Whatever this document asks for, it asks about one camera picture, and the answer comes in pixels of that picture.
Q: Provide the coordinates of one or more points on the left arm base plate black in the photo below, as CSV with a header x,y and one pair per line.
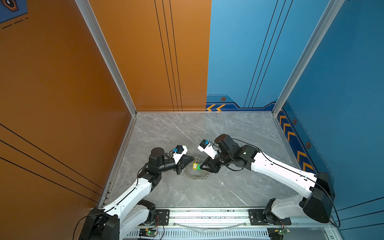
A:
x,y
149,217

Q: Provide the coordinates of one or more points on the aluminium corner post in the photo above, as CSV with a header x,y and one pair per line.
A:
x,y
318,34
101,42

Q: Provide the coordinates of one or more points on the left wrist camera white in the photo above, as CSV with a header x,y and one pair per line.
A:
x,y
178,152

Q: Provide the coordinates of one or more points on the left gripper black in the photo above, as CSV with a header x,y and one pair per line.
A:
x,y
180,165

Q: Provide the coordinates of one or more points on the right green circuit board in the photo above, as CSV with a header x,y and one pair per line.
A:
x,y
277,234

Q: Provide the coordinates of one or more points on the left green circuit board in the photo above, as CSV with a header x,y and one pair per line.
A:
x,y
148,233

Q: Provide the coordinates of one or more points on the aluminium front rail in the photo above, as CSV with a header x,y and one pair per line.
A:
x,y
225,217

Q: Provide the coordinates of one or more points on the right aluminium corner post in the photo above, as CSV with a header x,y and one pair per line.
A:
x,y
318,34

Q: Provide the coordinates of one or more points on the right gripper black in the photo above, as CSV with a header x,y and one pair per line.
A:
x,y
211,166

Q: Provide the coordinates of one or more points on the left aluminium corner post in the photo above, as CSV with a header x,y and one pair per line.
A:
x,y
101,42

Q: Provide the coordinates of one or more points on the green circuit board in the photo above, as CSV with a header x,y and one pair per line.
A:
x,y
277,234
148,233

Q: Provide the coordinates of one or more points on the large metal band keyring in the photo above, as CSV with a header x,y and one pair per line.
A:
x,y
197,175

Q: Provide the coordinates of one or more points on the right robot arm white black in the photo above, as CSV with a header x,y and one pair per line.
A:
x,y
315,192

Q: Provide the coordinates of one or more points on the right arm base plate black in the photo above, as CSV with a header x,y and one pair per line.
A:
x,y
258,218

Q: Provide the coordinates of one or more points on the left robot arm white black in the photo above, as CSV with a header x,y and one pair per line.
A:
x,y
130,209

